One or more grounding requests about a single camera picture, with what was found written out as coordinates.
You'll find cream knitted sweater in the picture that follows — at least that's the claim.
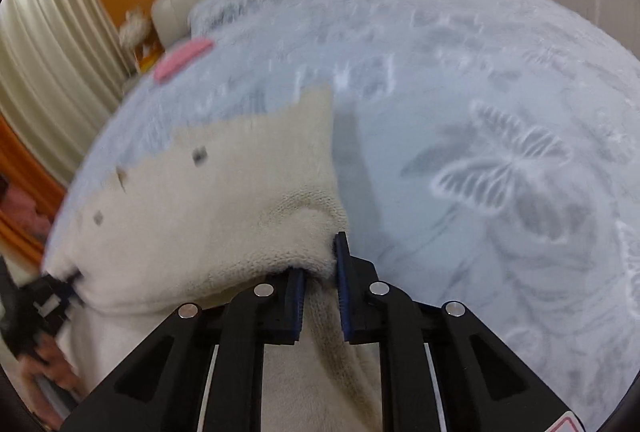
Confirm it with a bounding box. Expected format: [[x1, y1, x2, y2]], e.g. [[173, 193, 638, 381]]
[[44, 86, 382, 431]]

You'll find person's left hand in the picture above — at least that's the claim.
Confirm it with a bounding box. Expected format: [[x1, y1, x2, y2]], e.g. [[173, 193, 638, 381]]
[[18, 334, 84, 431]]

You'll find grey butterfly bedspread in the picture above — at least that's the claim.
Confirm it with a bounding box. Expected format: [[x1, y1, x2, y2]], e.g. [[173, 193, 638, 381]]
[[55, 0, 639, 431]]

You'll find cream pleated curtain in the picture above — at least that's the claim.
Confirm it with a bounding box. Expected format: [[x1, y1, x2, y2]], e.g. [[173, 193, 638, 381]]
[[1, 0, 134, 185]]

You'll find pink folded garment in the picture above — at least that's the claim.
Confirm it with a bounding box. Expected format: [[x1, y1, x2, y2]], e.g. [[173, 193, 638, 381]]
[[153, 38, 216, 83]]

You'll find plush toy on nightstand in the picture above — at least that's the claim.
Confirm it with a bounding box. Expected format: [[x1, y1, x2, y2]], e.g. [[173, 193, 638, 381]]
[[118, 7, 152, 51]]

